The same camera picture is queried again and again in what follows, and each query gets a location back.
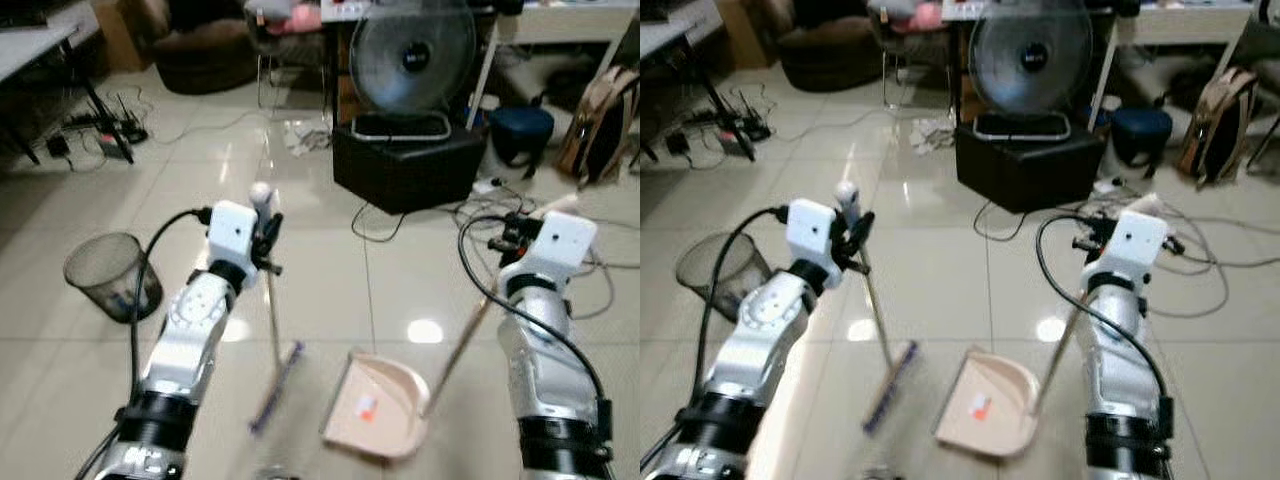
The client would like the broom with purple bristles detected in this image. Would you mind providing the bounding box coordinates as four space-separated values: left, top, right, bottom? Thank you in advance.
834 180 922 438
247 181 307 438

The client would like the beige long-handled dustpan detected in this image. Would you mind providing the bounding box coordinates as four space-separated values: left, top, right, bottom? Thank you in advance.
321 196 581 462
933 194 1161 461

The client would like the grey round floor fan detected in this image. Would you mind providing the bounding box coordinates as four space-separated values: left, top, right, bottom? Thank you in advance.
967 0 1094 142
348 0 480 142

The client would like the crumpled white paper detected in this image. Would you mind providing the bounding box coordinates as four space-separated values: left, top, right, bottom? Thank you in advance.
909 117 957 155
282 119 333 158

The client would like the black box ottoman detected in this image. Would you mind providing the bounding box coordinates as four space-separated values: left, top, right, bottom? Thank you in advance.
954 122 1107 215
331 118 489 216

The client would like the dark blue round stool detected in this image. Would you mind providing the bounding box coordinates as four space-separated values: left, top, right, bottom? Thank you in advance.
1109 106 1175 168
487 104 556 168

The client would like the black mesh waste bin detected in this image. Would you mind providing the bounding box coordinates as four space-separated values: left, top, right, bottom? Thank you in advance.
675 231 774 322
63 231 165 324

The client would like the black router with antennas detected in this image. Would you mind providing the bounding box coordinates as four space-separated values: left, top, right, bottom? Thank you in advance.
714 92 773 143
92 94 151 147

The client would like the brown backpack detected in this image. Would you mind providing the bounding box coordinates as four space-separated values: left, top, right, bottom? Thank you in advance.
554 64 641 188
1174 66 1262 188

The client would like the white leaning pole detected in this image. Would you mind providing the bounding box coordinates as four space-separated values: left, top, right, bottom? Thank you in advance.
1086 18 1123 133
466 18 503 133

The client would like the dark brown bean bag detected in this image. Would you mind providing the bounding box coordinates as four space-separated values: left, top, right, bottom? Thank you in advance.
148 0 261 97
774 0 883 94

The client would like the chair with pink cushion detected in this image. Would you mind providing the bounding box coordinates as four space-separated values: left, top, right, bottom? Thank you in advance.
244 0 333 113
866 0 947 109

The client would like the brown cardboard box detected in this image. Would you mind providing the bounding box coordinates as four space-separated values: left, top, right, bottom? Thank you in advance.
714 0 769 71
94 0 153 73

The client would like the long white desk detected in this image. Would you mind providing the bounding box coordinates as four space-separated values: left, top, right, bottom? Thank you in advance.
942 0 1263 47
320 0 641 47

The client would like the white table with black legs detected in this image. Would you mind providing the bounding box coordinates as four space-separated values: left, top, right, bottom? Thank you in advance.
640 0 757 163
0 0 137 167

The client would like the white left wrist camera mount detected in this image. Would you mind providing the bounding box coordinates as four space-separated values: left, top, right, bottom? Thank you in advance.
206 200 260 267
785 198 840 265

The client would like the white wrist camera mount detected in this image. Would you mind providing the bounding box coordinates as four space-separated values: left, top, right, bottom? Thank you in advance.
785 198 840 265
1098 209 1170 288
518 211 600 292
206 200 260 267

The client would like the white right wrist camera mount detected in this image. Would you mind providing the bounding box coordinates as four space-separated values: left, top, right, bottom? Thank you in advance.
518 211 600 292
1098 209 1170 288

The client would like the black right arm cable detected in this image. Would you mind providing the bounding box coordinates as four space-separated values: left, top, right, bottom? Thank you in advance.
1034 213 1175 441
457 213 614 441

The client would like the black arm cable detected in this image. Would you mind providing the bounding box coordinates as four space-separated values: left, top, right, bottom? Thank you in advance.
642 204 793 471
1034 213 1175 441
72 206 214 480
457 213 614 441

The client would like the black floor cable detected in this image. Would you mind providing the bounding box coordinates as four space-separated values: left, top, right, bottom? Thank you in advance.
973 178 1280 321
350 178 641 323

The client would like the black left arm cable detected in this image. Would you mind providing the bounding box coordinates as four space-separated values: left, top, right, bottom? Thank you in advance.
642 204 793 471
72 206 214 480

